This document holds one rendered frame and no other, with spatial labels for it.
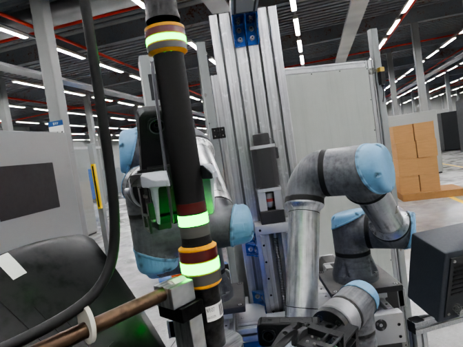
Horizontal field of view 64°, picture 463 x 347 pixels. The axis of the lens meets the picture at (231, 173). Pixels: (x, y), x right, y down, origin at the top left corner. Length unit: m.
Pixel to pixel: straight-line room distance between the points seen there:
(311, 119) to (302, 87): 0.21
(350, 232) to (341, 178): 0.42
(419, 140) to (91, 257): 8.35
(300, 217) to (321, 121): 1.62
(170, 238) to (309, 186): 0.38
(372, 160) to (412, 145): 7.79
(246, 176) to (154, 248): 0.77
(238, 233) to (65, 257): 0.31
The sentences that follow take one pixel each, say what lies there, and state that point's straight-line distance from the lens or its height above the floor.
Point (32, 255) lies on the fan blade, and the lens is 0.47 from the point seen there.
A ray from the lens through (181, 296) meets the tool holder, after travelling 0.40.
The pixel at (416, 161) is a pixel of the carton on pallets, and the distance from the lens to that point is 8.68.
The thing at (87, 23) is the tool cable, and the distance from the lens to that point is 0.38.
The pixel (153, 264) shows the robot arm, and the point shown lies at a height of 1.35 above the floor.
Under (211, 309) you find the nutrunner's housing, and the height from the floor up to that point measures 1.35.
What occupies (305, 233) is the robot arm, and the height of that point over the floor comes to 1.31.
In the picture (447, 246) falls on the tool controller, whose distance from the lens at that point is 1.00.
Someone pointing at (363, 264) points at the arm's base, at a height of 1.10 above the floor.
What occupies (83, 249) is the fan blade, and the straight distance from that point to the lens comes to 0.50.
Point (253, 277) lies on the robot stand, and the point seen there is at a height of 1.04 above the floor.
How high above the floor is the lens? 1.52
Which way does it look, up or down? 3 degrees down
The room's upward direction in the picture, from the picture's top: 8 degrees counter-clockwise
